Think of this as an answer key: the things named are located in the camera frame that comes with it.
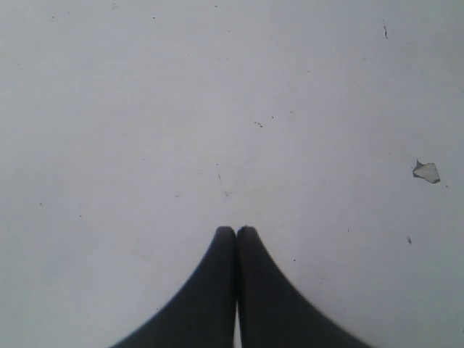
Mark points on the small torn paper scrap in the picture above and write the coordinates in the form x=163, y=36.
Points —
x=426, y=171

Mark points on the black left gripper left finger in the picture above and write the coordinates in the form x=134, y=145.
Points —
x=203, y=312

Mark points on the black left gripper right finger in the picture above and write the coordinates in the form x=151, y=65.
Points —
x=272, y=313

